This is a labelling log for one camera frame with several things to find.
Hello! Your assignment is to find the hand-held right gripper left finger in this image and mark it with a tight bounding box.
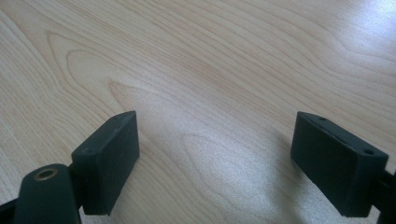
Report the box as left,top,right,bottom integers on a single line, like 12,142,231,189
70,110,140,217

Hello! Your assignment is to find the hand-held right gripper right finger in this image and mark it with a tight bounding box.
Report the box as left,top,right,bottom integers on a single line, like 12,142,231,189
290,111,389,217

